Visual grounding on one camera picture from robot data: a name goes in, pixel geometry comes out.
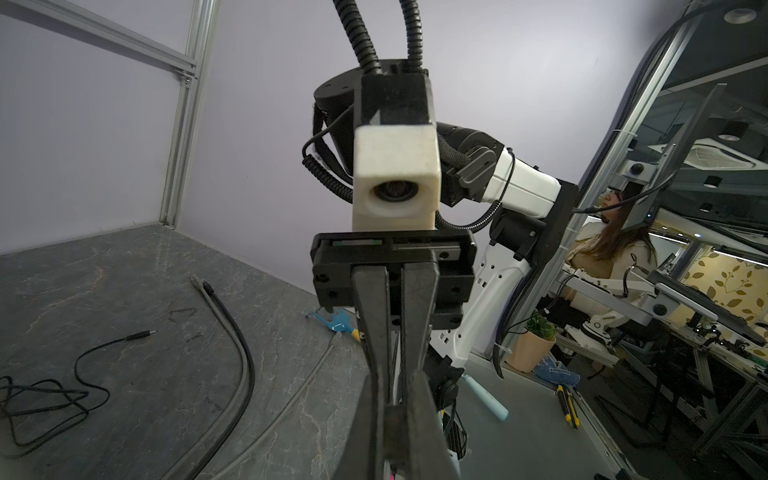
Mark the light blue toy scoop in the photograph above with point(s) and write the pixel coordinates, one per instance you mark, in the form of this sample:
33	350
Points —
488	399

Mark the black power adapter right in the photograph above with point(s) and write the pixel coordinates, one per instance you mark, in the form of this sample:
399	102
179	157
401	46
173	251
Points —
87	398

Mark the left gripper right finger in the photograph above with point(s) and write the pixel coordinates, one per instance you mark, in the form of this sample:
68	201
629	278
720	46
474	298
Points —
427	452

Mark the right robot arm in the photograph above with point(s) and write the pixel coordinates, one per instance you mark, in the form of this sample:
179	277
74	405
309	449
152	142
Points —
526	209

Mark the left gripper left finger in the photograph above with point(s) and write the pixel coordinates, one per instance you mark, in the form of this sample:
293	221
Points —
363	455

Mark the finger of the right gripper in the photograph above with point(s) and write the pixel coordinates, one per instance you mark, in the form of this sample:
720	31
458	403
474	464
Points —
372	303
419	287

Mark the seated person background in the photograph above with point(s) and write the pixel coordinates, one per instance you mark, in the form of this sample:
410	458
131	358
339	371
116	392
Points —
604	250

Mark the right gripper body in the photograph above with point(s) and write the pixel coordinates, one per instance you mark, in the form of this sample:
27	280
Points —
335	255

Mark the blue yellow toy rake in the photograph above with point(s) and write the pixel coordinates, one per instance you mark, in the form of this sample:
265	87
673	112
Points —
337	320

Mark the small potted plant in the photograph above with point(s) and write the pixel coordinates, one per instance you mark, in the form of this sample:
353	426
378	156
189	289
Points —
533	345

